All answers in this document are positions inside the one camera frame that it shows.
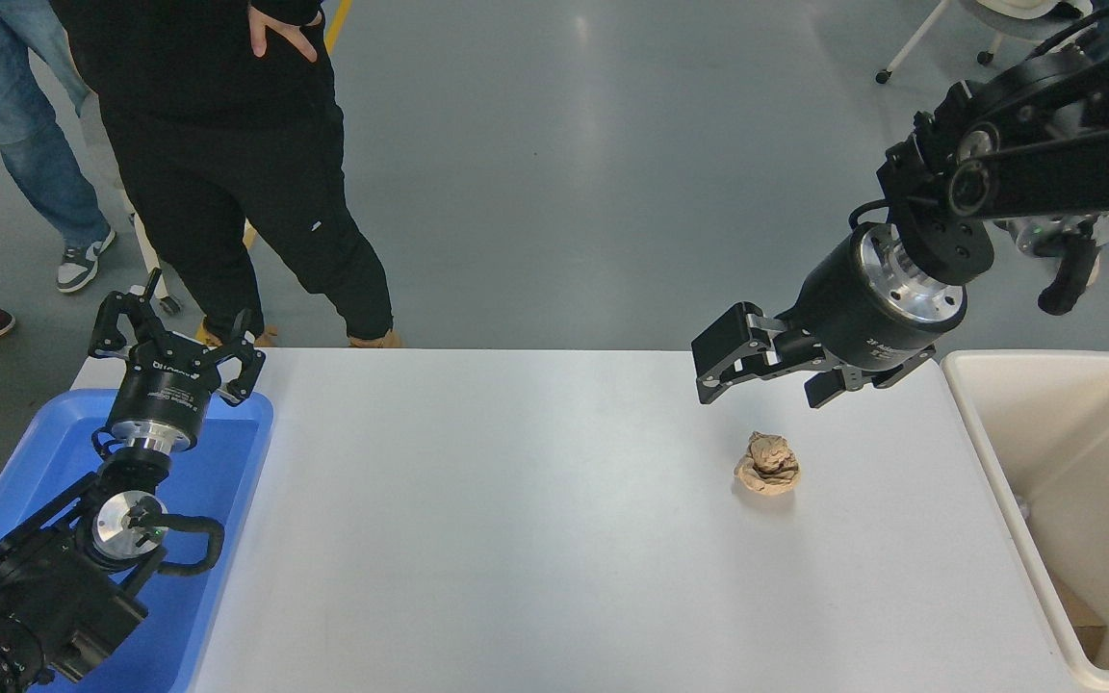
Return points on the tan paper ball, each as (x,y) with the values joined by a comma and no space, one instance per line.
(768,467)

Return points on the blue plastic tray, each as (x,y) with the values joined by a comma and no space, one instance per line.
(218,462)

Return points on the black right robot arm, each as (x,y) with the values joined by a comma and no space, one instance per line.
(1074,173)

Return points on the person's hand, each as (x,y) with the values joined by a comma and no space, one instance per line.
(277,26)

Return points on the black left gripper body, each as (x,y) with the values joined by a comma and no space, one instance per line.
(165,390)

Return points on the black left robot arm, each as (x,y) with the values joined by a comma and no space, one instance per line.
(54,597)

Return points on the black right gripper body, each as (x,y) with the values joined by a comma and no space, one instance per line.
(838,308)

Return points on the large pale plastic bin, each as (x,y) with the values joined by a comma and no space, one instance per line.
(1074,433)

